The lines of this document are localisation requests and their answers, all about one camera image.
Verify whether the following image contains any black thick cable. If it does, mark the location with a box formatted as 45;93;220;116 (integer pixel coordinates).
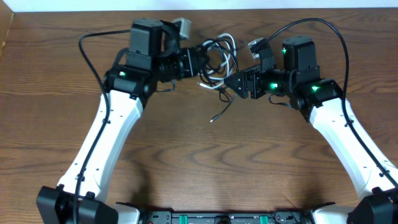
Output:
197;37;246;123

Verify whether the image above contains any white cable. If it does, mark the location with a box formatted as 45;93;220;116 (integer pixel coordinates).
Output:
197;32;238;90

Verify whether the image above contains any left camera cable black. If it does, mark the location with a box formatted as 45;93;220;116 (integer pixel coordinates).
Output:
71;30;127;223

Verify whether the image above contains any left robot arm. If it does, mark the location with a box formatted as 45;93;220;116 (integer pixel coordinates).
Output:
36;18;207;223

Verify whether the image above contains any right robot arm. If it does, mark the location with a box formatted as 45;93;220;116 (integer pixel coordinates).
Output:
224;36;397;223

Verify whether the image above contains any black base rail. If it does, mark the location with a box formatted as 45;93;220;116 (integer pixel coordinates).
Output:
138;210;314;224

